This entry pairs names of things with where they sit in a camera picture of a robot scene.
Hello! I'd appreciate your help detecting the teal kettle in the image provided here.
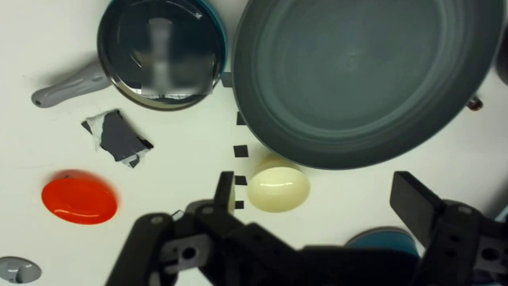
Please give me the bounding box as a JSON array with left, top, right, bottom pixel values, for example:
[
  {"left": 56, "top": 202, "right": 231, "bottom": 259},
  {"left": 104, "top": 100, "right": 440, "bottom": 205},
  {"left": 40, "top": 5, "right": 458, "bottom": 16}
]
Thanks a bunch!
[{"left": 345, "top": 226, "right": 423, "bottom": 261}]

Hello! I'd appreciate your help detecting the red toy food piece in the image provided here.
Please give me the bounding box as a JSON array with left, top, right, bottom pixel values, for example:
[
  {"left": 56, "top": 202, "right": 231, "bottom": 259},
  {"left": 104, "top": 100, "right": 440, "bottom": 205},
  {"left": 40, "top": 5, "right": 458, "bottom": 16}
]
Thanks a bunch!
[{"left": 40, "top": 168, "right": 121, "bottom": 227}]

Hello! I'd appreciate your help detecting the grey disc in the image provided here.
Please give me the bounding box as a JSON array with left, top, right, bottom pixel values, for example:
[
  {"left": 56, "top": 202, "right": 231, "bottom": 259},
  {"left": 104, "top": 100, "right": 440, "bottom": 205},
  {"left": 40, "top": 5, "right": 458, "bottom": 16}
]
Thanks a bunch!
[{"left": 0, "top": 254, "right": 43, "bottom": 284}]

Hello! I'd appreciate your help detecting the small teal pan grey handle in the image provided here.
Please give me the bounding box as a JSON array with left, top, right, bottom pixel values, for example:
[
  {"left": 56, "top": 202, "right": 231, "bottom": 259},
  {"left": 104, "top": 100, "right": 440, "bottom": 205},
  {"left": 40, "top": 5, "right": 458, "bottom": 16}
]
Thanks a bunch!
[{"left": 31, "top": 0, "right": 234, "bottom": 110}]

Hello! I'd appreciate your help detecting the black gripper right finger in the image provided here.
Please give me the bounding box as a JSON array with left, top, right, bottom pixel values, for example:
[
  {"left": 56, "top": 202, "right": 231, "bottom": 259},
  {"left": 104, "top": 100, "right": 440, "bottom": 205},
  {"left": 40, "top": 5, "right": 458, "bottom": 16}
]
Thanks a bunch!
[{"left": 390, "top": 170, "right": 508, "bottom": 286}]

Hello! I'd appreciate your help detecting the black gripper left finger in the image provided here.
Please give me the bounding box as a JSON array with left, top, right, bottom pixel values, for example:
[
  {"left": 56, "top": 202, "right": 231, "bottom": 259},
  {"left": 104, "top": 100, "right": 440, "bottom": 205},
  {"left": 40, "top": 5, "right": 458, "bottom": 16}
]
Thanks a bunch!
[{"left": 105, "top": 170, "right": 299, "bottom": 286}]

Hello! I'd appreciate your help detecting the large grey pan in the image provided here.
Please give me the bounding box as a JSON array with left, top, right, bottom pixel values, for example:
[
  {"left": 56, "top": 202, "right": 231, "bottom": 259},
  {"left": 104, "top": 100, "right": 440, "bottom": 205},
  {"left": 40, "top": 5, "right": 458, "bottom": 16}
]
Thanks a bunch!
[{"left": 232, "top": 0, "right": 507, "bottom": 172}]

